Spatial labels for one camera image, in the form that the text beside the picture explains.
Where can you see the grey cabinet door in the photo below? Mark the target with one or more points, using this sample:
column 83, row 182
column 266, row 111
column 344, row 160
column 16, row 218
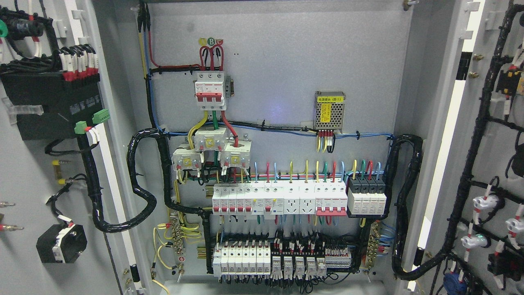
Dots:
column 28, row 180
column 476, row 226

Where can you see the white current transformers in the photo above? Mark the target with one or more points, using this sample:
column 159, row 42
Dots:
column 209, row 145

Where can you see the white socket breaker row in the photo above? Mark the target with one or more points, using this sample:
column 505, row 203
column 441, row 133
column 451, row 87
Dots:
column 280, row 198

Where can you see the metal mesh power supply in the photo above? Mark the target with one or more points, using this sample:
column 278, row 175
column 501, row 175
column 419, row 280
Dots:
column 329, row 110

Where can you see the red white main breaker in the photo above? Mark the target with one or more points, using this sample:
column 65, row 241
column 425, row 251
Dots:
column 211, row 90

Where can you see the white lower breaker row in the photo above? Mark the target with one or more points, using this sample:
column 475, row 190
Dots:
column 242, row 259

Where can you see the black surge protector block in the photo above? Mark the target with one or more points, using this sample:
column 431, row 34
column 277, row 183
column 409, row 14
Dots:
column 366, row 197

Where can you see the brass ground terminal bar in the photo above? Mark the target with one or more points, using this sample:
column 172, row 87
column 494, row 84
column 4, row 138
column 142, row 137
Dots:
column 178, row 242

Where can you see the black digital power meter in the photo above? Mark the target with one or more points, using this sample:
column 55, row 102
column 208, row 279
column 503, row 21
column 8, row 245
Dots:
column 55, row 108

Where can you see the white rotary selector switch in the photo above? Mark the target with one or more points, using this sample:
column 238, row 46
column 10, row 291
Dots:
column 61, row 243

